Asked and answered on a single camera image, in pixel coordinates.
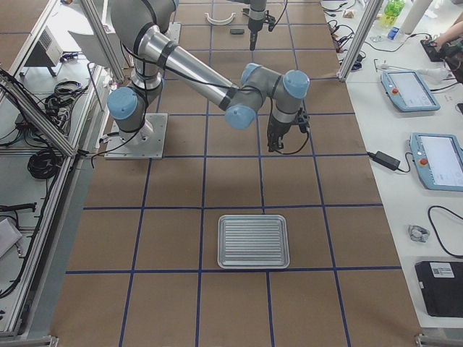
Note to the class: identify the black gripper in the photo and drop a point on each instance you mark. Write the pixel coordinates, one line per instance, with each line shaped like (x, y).
(254, 26)
(275, 131)

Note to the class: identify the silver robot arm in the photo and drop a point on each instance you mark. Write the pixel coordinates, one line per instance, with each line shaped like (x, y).
(141, 27)
(256, 5)

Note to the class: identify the silver metal tray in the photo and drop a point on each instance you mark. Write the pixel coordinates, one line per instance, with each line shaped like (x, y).
(253, 242)

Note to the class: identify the black brake pad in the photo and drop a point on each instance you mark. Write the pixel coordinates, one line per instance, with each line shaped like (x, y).
(236, 31)

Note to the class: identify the white curved plastic part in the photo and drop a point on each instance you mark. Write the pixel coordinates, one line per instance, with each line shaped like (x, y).
(220, 22)

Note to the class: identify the black power brick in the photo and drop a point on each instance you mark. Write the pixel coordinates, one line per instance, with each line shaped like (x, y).
(384, 160)

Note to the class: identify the upper blue teach pendant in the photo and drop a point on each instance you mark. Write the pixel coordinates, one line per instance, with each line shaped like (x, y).
(408, 91)

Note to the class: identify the blue teach pendant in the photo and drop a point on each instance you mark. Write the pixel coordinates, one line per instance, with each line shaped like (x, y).
(408, 91)
(438, 160)

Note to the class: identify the green plastic bottle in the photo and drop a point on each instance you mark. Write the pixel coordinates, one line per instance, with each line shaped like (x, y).
(391, 12)

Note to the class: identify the lower blue teach pendant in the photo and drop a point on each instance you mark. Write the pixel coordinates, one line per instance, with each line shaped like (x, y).
(438, 160)

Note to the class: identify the grey control box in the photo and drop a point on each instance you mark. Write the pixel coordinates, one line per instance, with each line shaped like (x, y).
(46, 53)

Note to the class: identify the black laptop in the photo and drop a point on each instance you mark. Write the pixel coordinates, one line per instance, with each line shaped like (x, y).
(441, 287)

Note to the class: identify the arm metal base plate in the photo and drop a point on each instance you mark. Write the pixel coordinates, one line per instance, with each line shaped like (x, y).
(173, 32)
(148, 143)

